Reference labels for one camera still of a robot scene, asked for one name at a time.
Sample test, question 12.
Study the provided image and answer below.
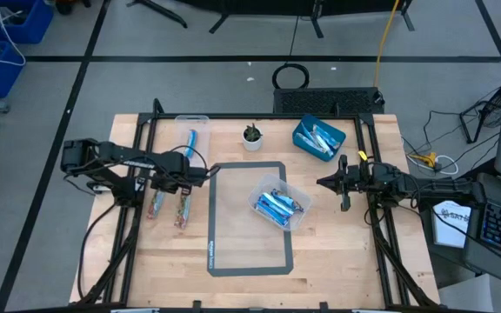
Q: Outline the clear plastic container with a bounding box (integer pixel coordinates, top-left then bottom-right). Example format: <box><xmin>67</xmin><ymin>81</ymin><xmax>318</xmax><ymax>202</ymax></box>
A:
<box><xmin>246</xmin><ymin>173</ymin><xmax>312</xmax><ymax>232</ymax></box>
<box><xmin>173</xmin><ymin>114</ymin><xmax>211</xmax><ymax>169</ymax></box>

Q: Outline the yellow power plug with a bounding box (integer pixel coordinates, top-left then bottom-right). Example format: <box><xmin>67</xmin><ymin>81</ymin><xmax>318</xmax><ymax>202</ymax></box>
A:
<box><xmin>408</xmin><ymin>150</ymin><xmax>438</xmax><ymax>169</ymax></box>

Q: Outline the white pot with succulent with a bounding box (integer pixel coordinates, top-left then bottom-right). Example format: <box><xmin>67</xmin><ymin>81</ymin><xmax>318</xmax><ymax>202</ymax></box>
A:
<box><xmin>241</xmin><ymin>123</ymin><xmax>264</xmax><ymax>152</ymax></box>

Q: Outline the white paper sheet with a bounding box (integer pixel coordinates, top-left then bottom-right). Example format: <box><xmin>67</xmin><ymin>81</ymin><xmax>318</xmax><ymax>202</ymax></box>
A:
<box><xmin>431</xmin><ymin>197</ymin><xmax>473</xmax><ymax>250</ymax></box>

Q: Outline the thick yellow cable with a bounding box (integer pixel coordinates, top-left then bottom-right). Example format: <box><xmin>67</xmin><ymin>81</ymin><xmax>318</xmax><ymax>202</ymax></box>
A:
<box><xmin>372</xmin><ymin>0</ymin><xmax>402</xmax><ymax>88</ymax></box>

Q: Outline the blue plastic bin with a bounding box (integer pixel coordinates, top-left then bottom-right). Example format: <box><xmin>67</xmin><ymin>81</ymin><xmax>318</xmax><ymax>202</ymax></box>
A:
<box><xmin>291</xmin><ymin>114</ymin><xmax>348</xmax><ymax>163</ymax></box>

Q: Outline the grey desk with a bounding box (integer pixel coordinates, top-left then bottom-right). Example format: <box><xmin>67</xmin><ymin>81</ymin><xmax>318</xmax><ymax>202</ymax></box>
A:
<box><xmin>462</xmin><ymin>172</ymin><xmax>501</xmax><ymax>293</ymax></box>

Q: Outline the coiled black cable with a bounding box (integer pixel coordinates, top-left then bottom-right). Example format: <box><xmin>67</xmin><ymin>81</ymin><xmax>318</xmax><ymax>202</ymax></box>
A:
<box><xmin>271</xmin><ymin>63</ymin><xmax>311</xmax><ymax>91</ymax></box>

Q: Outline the grey-bordered silicone baking mat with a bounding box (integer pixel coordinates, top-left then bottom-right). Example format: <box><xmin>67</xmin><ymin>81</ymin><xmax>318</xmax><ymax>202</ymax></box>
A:
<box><xmin>207</xmin><ymin>161</ymin><xmax>296</xmax><ymax>279</ymax></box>

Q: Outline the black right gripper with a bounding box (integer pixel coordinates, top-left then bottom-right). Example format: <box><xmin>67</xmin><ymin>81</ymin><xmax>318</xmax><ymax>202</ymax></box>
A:
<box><xmin>317</xmin><ymin>154</ymin><xmax>357</xmax><ymax>213</ymax></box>

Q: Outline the black aluminium table frame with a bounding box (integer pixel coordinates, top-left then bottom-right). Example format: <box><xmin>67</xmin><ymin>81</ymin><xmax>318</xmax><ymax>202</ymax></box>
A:
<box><xmin>74</xmin><ymin>97</ymin><xmax>441</xmax><ymax>313</ymax></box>

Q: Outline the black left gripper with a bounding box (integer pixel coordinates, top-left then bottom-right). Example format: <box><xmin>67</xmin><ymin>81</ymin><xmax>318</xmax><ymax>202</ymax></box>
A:
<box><xmin>178</xmin><ymin>167</ymin><xmax>211</xmax><ymax>196</ymax></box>

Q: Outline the black perforated computer case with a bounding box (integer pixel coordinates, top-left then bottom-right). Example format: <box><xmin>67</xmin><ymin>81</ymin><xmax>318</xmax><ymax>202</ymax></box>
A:
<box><xmin>272</xmin><ymin>86</ymin><xmax>386</xmax><ymax>116</ymax></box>

